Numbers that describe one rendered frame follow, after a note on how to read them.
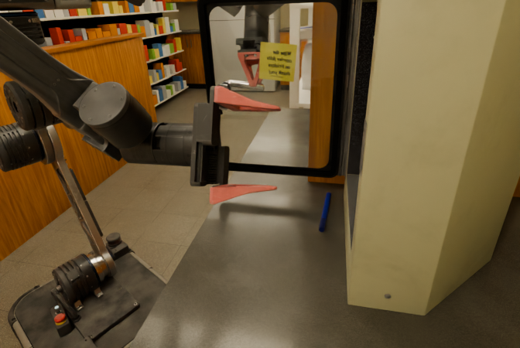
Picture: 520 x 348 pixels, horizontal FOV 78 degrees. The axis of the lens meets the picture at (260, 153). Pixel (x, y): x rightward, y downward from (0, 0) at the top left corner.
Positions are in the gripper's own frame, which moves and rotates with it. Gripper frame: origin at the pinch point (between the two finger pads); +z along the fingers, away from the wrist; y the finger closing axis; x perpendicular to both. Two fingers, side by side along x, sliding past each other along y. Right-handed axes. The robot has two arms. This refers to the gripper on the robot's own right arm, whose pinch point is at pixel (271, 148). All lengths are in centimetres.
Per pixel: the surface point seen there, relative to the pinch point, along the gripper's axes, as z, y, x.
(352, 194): 11.2, -7.5, 28.1
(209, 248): -15.5, -19.2, 20.2
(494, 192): 29.9, -4.6, 13.8
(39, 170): -188, -16, 139
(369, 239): 12.6, -11.7, 7.7
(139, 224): -124, -51, 161
